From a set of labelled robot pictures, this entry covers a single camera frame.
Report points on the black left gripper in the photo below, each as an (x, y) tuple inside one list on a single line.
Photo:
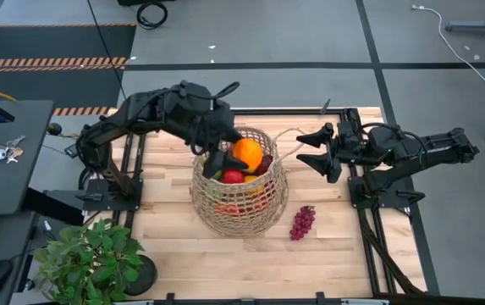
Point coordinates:
[(212, 131)]

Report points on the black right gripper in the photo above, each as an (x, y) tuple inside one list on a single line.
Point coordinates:
[(350, 146)]

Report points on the yellow bell pepper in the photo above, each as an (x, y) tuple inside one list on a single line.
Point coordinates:
[(251, 181)]

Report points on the red orange round fruit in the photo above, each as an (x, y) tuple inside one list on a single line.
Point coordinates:
[(227, 208)]

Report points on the large red round fruit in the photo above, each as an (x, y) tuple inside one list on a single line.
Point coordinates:
[(261, 202)]

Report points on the purple grape bunch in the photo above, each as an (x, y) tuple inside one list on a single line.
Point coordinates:
[(302, 223)]

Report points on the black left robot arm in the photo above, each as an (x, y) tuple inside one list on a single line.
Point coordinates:
[(140, 114)]

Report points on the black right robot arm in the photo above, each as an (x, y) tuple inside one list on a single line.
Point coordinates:
[(428, 148)]

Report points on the dark round plant pot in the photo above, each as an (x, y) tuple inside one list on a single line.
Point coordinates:
[(147, 277)]

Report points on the black round knob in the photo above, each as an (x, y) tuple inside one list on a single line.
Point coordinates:
[(54, 128)]

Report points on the leafy green potted plant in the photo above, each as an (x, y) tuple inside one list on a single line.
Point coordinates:
[(89, 262)]

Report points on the black yellow hazard mat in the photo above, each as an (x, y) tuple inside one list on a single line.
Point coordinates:
[(56, 42)]

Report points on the grey side desk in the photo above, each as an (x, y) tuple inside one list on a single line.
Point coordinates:
[(18, 178)]

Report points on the metal key bunch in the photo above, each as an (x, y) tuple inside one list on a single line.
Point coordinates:
[(13, 151)]

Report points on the black aluminium table frame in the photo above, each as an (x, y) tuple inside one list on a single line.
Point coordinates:
[(267, 112)]

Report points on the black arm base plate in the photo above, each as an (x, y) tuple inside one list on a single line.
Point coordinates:
[(115, 205), (377, 202)]

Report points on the black diagonal frame strut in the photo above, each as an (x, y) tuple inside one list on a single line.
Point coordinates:
[(388, 258), (60, 214)]

